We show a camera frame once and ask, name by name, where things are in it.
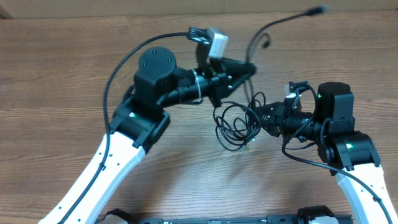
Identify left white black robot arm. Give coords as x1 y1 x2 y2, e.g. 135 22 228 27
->
41 47 256 223

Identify black usb cables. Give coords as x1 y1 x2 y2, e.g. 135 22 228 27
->
213 5 327 155

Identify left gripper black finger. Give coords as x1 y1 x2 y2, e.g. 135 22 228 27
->
221 58 257 76
227 73 252 93

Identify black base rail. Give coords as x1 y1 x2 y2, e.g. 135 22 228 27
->
95 205 354 224

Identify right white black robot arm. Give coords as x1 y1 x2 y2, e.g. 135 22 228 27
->
253 82 397 223

